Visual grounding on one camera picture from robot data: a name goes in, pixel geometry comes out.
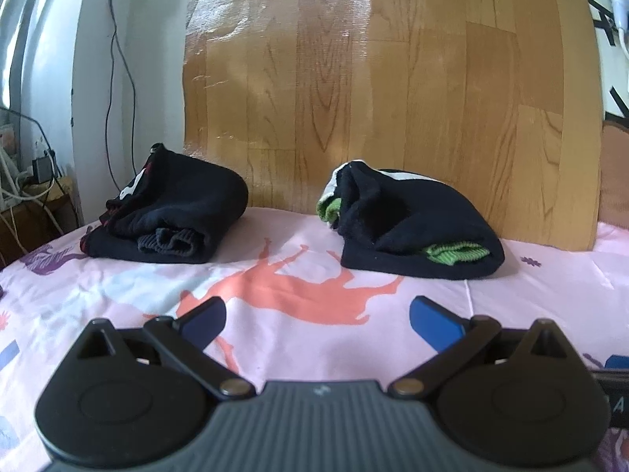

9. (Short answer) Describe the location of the pink printed bedsheet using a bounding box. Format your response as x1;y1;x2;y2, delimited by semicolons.
0;206;629;472

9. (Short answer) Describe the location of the black wall cable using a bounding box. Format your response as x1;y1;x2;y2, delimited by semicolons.
101;0;138;207

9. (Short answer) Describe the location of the brown wooden nightstand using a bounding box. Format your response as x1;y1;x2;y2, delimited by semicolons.
0;189;83;269

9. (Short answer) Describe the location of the black and green knit sweater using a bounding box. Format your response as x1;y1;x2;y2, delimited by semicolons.
317;160;506;280

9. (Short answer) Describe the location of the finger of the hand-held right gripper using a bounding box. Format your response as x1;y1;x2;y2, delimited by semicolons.
591;353;629;395

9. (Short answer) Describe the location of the black power adapter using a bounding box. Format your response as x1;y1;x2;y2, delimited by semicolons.
31;157;56;186

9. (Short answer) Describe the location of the black sweater with red print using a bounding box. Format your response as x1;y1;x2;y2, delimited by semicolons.
81;144;249;265

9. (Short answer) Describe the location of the black tape strip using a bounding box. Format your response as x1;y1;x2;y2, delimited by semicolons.
592;0;629;47

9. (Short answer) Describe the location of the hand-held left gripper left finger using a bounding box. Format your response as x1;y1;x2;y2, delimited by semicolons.
74;297;256;401

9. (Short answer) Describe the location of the wood pattern board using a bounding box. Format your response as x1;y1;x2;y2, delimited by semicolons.
182;0;605;251

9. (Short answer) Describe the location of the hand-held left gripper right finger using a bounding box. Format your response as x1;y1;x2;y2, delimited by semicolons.
388;296;573;400

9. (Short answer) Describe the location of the brown headboard cushion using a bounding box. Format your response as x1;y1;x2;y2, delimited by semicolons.
597;120;629;229

